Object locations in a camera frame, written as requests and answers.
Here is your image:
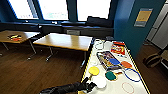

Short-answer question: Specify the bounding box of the white bowl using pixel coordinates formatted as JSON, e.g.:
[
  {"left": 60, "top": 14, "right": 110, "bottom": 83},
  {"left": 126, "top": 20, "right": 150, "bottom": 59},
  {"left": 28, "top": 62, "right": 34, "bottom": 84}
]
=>
[{"left": 93, "top": 76, "right": 108, "bottom": 90}]

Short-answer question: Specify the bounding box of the yellow round paddle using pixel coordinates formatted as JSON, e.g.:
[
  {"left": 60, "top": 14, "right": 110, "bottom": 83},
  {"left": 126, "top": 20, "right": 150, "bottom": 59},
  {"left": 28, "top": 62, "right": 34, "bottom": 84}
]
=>
[{"left": 87, "top": 66, "right": 101, "bottom": 80}]

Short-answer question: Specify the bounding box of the teal round disc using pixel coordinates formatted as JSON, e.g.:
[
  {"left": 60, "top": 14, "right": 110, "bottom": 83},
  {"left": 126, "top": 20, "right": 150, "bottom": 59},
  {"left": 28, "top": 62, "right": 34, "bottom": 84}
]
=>
[{"left": 104, "top": 71, "right": 118, "bottom": 82}]

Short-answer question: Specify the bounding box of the blue game box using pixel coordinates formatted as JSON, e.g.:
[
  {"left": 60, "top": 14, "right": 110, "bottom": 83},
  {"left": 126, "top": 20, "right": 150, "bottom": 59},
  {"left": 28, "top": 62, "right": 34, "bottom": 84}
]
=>
[{"left": 96, "top": 50, "right": 123, "bottom": 71}]

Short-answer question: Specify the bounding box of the orange red board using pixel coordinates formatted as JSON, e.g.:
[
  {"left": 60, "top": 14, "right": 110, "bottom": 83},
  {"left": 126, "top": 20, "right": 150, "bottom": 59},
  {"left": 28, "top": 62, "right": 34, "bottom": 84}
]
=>
[{"left": 110, "top": 41, "right": 127, "bottom": 56}]

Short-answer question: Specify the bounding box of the white top low table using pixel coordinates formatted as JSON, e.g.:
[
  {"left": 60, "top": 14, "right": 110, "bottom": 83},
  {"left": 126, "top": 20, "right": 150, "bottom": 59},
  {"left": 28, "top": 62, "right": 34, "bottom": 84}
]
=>
[{"left": 32, "top": 32, "right": 94, "bottom": 62}]

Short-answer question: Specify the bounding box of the small dark box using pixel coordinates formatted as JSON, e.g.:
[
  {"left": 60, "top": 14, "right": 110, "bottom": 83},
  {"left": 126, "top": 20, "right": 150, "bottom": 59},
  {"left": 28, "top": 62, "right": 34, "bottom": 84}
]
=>
[{"left": 104, "top": 35, "right": 115, "bottom": 42}]

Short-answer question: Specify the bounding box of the dark sofa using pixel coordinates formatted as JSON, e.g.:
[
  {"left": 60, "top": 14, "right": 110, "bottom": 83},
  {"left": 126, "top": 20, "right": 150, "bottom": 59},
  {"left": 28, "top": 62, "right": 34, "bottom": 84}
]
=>
[{"left": 59, "top": 15, "right": 116, "bottom": 39}]

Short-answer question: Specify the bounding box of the bright window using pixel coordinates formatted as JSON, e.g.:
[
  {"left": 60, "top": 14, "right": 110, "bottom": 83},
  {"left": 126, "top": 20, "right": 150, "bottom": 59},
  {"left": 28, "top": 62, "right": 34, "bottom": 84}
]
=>
[
  {"left": 7, "top": 0, "right": 34, "bottom": 20},
  {"left": 37, "top": 0, "right": 69, "bottom": 21},
  {"left": 77, "top": 0, "right": 113, "bottom": 22}
]

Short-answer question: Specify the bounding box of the small yellow table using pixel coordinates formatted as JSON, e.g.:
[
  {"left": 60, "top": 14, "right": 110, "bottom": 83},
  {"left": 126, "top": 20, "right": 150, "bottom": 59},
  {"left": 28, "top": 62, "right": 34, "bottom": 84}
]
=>
[{"left": 0, "top": 30, "right": 41, "bottom": 56}]

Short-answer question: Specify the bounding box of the orange red toy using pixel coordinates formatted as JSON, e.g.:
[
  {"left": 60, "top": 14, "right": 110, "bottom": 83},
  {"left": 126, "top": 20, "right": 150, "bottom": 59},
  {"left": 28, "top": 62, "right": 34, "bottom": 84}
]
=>
[{"left": 7, "top": 33, "right": 23, "bottom": 42}]

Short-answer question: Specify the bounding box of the white hallway door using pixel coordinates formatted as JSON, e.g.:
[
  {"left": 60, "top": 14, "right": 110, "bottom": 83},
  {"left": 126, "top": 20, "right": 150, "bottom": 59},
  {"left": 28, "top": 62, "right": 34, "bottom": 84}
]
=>
[{"left": 147, "top": 3, "right": 168, "bottom": 51}]

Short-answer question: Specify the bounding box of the framed wall picture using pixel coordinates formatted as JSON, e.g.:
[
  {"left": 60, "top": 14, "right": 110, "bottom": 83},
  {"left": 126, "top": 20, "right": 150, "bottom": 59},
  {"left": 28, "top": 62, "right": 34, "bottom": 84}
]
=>
[{"left": 134, "top": 7, "right": 153, "bottom": 28}]

